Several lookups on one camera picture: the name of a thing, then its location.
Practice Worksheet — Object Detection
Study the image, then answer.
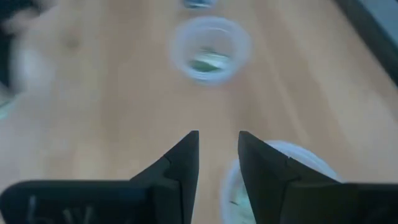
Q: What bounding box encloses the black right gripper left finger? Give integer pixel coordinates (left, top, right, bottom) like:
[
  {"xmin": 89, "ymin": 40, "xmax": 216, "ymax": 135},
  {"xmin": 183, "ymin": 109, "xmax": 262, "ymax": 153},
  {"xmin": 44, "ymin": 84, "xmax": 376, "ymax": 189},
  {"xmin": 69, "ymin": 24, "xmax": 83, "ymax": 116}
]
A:
[{"xmin": 129, "ymin": 130, "xmax": 200, "ymax": 224}]

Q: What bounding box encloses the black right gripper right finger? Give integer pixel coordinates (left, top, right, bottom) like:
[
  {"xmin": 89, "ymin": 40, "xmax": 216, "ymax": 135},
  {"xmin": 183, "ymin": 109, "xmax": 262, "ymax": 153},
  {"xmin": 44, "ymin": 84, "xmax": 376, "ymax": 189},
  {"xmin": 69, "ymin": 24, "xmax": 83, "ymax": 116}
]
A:
[{"xmin": 238, "ymin": 130, "xmax": 338, "ymax": 224}]

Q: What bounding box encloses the clear plastic cup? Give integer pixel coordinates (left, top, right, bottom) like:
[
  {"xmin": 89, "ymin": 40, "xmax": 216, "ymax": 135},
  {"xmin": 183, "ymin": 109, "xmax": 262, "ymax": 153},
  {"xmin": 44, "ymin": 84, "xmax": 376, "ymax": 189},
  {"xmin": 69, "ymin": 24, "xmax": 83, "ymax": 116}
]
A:
[
  {"xmin": 220, "ymin": 139, "xmax": 345, "ymax": 224},
  {"xmin": 169, "ymin": 16, "xmax": 253, "ymax": 87}
]

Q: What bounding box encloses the green printed tea packet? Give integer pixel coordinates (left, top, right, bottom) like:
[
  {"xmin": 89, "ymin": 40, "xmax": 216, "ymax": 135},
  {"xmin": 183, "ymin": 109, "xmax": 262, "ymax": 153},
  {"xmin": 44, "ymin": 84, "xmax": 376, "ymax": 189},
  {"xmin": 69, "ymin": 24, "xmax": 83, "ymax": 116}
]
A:
[{"xmin": 188, "ymin": 57, "xmax": 224, "ymax": 74}]

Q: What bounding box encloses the white mug with blue pattern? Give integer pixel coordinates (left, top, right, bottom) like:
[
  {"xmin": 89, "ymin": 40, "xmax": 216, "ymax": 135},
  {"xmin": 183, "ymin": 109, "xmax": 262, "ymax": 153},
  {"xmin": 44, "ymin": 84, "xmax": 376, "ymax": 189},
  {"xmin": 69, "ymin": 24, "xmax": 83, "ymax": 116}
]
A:
[{"xmin": 182, "ymin": 0, "xmax": 218, "ymax": 9}]

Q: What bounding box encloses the black aluminium table frame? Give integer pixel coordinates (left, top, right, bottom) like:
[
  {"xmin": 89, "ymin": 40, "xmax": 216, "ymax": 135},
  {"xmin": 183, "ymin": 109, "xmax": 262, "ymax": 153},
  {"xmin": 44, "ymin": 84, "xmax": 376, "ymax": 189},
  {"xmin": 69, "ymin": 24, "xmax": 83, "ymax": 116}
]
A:
[{"xmin": 334, "ymin": 0, "xmax": 398, "ymax": 86}]

